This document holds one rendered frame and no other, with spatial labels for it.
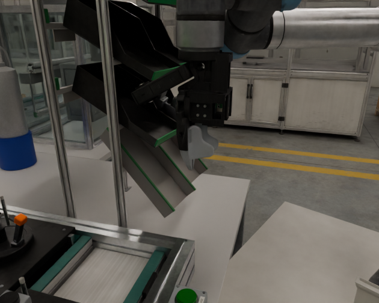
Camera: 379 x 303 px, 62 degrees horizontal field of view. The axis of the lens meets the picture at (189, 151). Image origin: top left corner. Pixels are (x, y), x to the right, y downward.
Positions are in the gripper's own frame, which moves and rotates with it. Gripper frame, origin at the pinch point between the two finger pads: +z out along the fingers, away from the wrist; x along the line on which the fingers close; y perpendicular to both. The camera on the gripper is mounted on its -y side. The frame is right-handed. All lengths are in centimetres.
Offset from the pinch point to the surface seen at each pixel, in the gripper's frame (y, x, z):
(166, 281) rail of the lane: -3.9, -2.3, 27.6
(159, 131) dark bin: -14.7, 22.3, 2.6
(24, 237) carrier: -40.3, -2.5, 24.2
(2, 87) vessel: -95, 50, 0
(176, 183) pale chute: -12.1, 28.1, 20.5
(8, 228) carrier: -47, -1, 24
